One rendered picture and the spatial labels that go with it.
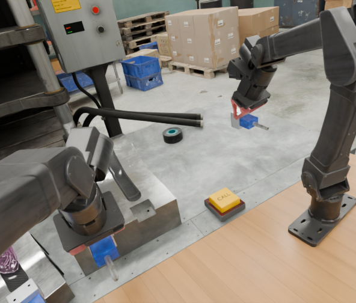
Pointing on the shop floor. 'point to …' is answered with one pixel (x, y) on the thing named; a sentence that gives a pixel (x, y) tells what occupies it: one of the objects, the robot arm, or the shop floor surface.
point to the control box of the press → (86, 44)
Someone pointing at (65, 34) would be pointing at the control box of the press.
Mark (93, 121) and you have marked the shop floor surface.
